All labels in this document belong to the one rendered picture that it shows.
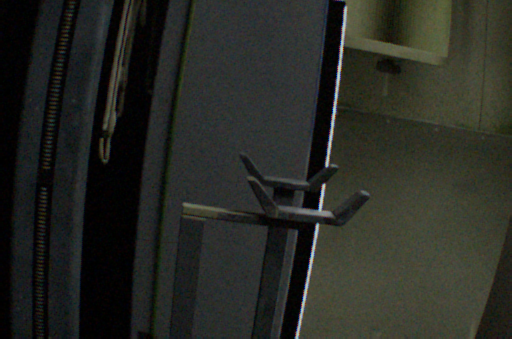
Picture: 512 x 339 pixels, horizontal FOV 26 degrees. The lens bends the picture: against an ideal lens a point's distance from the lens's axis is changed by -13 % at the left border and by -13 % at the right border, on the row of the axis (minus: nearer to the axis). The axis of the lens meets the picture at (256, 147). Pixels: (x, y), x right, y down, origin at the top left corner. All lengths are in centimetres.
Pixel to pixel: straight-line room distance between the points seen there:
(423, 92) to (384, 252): 47
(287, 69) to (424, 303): 178
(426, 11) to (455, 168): 53
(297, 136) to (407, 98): 193
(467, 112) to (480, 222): 33
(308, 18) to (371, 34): 156
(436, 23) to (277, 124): 164
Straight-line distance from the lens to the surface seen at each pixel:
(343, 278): 305
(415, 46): 292
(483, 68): 333
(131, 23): 144
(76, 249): 88
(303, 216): 78
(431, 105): 329
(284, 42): 135
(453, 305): 309
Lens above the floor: 119
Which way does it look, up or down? 4 degrees down
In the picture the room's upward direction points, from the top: 8 degrees clockwise
